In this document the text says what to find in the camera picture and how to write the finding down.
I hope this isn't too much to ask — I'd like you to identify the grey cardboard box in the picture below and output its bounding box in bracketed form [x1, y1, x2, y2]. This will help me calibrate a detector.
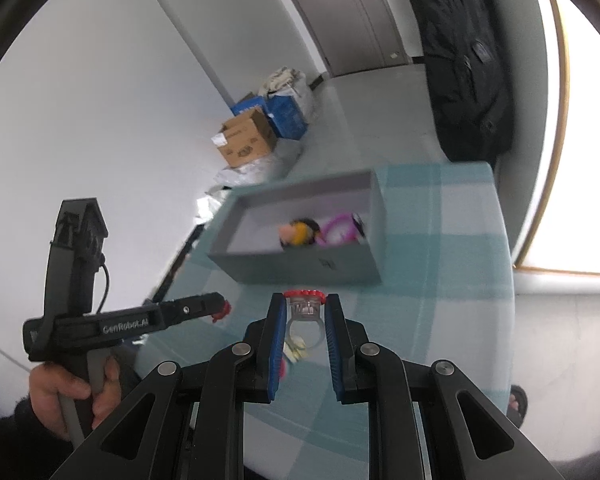
[207, 169, 383, 285]

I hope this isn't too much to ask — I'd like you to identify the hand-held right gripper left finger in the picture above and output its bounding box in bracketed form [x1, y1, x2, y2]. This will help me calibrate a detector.
[47, 292, 288, 480]

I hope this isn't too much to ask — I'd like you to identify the blue cardboard box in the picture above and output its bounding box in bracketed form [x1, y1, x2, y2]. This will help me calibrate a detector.
[230, 92, 311, 138]

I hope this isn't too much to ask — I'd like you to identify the cream cloth bag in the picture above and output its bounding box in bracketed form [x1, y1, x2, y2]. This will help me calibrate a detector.
[262, 66, 301, 98]

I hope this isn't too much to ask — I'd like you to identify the white plastic bag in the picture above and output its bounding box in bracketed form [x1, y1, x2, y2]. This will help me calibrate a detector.
[265, 72, 315, 121]

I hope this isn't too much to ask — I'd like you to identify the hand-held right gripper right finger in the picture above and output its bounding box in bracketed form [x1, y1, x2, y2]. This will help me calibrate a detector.
[324, 292, 566, 480]

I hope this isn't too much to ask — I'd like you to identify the window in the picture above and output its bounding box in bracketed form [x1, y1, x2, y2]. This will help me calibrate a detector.
[512, 0, 600, 278]

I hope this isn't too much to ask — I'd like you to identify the black backpack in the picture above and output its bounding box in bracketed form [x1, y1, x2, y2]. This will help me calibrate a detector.
[407, 0, 513, 163]

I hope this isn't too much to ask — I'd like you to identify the person's left hand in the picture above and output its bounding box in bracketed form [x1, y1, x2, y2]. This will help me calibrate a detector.
[29, 357, 122, 438]

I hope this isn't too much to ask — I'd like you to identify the purple plastic bracelet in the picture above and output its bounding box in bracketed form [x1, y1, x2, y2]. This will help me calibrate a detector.
[315, 212, 363, 247]

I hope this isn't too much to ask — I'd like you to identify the brown cardboard box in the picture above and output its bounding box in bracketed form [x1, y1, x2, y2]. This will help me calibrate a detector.
[211, 109, 279, 168]

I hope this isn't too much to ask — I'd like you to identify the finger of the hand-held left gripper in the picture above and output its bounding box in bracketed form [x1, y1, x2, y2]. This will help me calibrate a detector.
[157, 292, 227, 330]

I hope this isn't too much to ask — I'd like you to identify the pink pig toy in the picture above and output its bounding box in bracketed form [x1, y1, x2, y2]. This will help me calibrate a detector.
[279, 220, 306, 250]

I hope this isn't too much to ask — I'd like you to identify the person's left forearm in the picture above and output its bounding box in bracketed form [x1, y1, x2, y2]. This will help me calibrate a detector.
[0, 395, 81, 480]

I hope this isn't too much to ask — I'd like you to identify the clear plastic sheeting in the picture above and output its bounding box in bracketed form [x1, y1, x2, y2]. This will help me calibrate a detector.
[195, 140, 311, 226]

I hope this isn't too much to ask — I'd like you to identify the teal checked tablecloth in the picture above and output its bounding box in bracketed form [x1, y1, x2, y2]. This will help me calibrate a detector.
[150, 160, 518, 480]

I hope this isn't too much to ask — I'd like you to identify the red-topped toy ring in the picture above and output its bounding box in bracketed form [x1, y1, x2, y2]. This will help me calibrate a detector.
[282, 289, 327, 356]

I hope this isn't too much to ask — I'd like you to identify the black metal frame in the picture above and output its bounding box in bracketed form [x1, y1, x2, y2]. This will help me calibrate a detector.
[150, 222, 207, 306]

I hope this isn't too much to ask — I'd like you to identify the grey door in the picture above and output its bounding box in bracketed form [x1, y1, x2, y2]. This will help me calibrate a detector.
[272, 0, 413, 78]

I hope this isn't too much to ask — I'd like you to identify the pale yellow small toy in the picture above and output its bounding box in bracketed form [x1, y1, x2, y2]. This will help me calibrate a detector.
[283, 337, 311, 363]

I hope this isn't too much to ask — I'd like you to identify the black sandal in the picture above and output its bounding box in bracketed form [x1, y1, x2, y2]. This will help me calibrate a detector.
[506, 384, 529, 428]

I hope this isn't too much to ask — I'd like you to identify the black cable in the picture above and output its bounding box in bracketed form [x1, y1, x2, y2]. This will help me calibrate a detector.
[94, 255, 112, 311]

